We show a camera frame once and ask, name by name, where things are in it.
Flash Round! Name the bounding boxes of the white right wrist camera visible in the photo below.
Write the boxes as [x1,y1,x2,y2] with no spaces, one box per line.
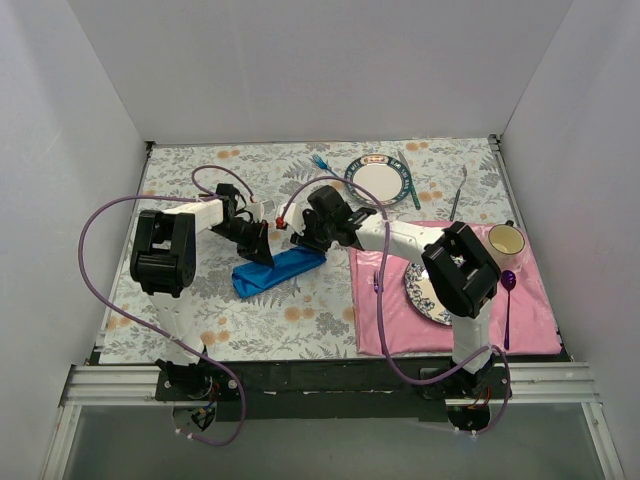
[275,203,305,235]

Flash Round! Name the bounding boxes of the blue satin napkin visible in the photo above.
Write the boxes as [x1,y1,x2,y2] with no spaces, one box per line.
[231,246,326,299]

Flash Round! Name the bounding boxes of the blue fork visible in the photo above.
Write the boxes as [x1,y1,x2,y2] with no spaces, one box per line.
[311,153,344,182]

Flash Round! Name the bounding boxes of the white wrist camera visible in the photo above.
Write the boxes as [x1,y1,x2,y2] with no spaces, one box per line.
[245,200,274,222]
[275,203,305,235]

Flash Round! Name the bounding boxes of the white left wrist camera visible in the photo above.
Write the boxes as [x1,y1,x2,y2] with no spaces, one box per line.
[245,200,274,222]

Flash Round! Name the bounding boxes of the blue floral dinner plate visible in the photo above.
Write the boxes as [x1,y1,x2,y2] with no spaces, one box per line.
[404,263,451,327]

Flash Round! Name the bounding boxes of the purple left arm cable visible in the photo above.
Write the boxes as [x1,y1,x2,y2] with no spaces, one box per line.
[77,165,256,446]

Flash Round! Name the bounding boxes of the aluminium frame rail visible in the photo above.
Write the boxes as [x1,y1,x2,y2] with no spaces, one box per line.
[43,358,624,479]

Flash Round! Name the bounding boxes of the cream ceramic mug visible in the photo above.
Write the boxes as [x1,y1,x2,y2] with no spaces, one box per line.
[486,220,527,271]

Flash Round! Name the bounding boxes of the teal handled knife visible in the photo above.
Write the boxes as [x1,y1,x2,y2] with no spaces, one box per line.
[397,149,422,211]

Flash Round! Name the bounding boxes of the purple metallic fork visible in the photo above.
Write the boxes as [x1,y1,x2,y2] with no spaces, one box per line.
[372,269,389,356]

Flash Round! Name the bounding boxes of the purple metallic spoon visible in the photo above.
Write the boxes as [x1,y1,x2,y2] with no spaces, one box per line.
[501,270,517,350]

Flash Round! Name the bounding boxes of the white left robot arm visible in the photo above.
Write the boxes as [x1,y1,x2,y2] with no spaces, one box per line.
[130,183,274,400]

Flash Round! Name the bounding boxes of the floral tablecloth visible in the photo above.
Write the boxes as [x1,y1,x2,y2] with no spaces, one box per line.
[97,137,524,365]

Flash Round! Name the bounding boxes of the white plate teal rim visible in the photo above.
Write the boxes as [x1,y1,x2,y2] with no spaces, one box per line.
[344,154,410,206]

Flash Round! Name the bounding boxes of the pink floral placemat cloth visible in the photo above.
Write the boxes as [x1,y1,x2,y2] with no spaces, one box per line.
[350,246,562,356]

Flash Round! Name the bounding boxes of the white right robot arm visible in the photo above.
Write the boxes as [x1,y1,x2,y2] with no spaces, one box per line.
[276,185,501,398]

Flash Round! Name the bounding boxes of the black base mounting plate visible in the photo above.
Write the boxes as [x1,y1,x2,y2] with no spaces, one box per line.
[155,359,508,422]

